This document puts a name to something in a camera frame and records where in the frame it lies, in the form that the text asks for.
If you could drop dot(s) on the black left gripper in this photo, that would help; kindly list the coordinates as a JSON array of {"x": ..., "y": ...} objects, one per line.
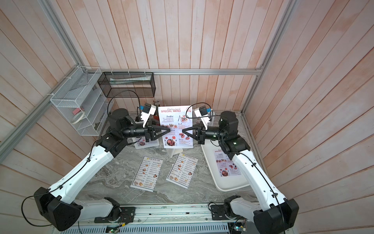
[{"x": 149, "y": 130}]

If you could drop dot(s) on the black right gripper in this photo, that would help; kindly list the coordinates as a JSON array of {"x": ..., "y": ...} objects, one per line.
[{"x": 199, "y": 130}]

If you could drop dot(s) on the special menu sheet top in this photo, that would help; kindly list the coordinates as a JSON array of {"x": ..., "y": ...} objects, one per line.
[{"x": 141, "y": 142}]

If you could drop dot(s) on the special menu sheet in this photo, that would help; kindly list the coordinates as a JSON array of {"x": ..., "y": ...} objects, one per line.
[
  {"x": 225, "y": 166},
  {"x": 141, "y": 142},
  {"x": 176, "y": 118}
]

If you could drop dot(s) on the white menu holder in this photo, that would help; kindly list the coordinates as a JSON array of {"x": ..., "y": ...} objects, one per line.
[
  {"x": 150, "y": 143},
  {"x": 212, "y": 118},
  {"x": 172, "y": 151}
]

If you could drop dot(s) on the Dim Sum Inn menu front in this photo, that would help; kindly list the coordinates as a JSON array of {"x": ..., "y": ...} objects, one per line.
[{"x": 182, "y": 170}]

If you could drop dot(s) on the dim sum inn menu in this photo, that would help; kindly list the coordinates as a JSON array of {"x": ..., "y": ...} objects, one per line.
[
  {"x": 182, "y": 170},
  {"x": 147, "y": 174}
]

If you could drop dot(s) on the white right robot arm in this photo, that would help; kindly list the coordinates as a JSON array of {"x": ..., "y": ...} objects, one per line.
[{"x": 274, "y": 213}]

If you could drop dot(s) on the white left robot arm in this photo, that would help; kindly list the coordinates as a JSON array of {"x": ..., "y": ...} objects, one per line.
[{"x": 58, "y": 203}]

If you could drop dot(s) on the pencils and pens bundle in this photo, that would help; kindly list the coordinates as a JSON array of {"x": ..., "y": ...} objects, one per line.
[{"x": 156, "y": 103}]

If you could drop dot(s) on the white plastic tray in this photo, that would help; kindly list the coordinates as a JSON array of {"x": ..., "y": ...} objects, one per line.
[{"x": 224, "y": 184}]

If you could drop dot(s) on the black mesh basket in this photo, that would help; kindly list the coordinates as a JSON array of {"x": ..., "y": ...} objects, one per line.
[{"x": 127, "y": 84}]

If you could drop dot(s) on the white tape roll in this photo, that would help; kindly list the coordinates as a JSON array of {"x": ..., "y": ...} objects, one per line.
[{"x": 78, "y": 117}]

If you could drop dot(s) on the pink tape roll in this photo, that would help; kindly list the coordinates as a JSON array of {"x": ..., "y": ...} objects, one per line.
[{"x": 77, "y": 110}]

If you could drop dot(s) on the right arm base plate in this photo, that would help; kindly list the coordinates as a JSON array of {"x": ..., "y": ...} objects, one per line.
[{"x": 218, "y": 212}]

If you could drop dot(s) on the white wire mesh shelf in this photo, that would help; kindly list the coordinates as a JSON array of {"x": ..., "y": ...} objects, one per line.
[{"x": 80, "y": 90}]

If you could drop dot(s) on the aluminium front rail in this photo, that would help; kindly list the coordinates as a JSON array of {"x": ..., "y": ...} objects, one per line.
[{"x": 194, "y": 218}]

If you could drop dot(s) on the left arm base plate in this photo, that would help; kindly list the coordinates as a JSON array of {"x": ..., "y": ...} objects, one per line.
[{"x": 125, "y": 215}]

